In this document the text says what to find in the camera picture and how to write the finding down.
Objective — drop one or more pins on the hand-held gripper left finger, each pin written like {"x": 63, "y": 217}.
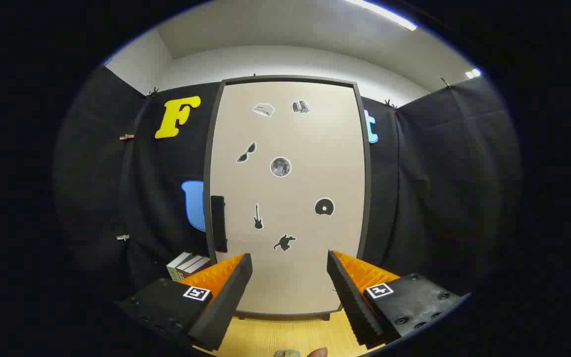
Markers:
{"x": 226, "y": 302}

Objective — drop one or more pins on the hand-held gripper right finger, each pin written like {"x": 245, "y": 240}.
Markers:
{"x": 355, "y": 302}

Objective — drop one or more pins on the green book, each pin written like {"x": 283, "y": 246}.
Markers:
{"x": 176, "y": 267}

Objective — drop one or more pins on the grey cabinet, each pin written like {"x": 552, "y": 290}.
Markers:
{"x": 366, "y": 198}

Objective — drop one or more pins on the black backdrop cloth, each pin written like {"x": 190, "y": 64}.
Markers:
{"x": 439, "y": 173}

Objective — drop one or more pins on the wooden clothes peg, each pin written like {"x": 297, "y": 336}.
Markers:
{"x": 127, "y": 137}

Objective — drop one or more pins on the ceiling light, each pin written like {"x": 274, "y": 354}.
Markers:
{"x": 473, "y": 73}

